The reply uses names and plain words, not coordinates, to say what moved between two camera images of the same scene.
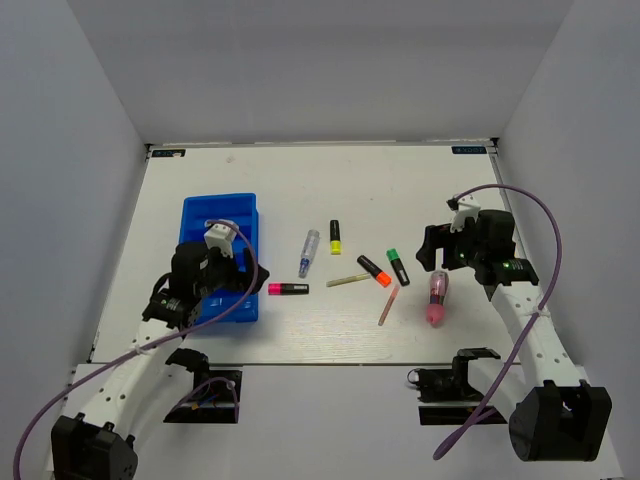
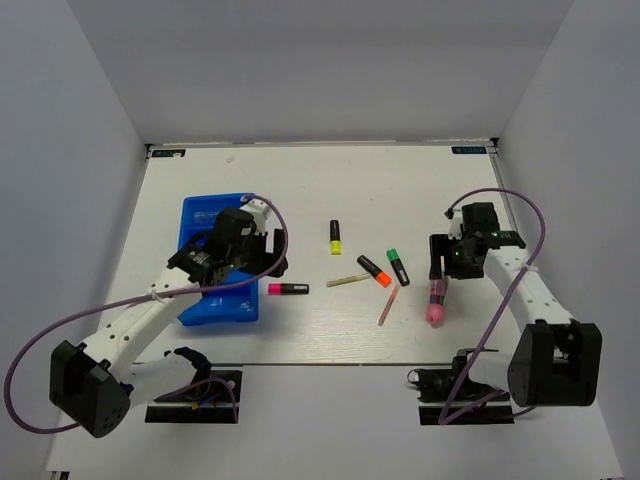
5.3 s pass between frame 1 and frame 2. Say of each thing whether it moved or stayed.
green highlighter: stayed
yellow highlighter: stayed
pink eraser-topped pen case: stayed
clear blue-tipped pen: moved
